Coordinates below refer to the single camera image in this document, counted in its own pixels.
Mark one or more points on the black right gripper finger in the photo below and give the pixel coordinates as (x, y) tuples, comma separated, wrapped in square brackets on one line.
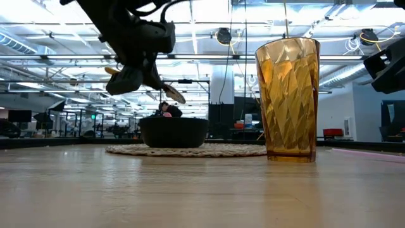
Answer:
[(390, 83), (375, 65)]

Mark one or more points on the person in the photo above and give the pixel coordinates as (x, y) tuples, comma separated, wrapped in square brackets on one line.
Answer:
[(172, 110)]

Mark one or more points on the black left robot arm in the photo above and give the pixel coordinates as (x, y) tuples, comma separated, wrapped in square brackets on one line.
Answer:
[(95, 9)]

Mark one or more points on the red box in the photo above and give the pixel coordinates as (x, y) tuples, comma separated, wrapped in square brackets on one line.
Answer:
[(333, 132)]

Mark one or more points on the black bowl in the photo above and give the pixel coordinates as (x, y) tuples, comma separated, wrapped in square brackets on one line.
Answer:
[(174, 133)]

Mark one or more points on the black aluminium table frame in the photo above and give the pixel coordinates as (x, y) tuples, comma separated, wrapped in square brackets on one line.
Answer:
[(47, 143)]

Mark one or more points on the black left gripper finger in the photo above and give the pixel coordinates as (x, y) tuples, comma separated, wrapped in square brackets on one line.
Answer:
[(125, 80), (153, 76)]

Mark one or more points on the black computer monitor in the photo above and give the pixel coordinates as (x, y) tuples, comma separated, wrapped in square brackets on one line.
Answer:
[(19, 116)]

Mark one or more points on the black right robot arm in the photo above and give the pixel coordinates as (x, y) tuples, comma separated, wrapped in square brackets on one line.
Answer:
[(400, 2)]

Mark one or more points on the round woven placemat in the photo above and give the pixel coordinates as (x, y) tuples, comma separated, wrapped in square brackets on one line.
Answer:
[(228, 151)]

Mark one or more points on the black metal frame stand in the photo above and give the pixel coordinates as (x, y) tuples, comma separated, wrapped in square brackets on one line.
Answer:
[(190, 81)]

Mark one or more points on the white bottle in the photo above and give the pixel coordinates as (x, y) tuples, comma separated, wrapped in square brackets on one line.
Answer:
[(248, 121)]

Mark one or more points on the amber faceted glass tumbler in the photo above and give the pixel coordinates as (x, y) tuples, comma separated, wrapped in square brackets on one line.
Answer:
[(288, 101)]

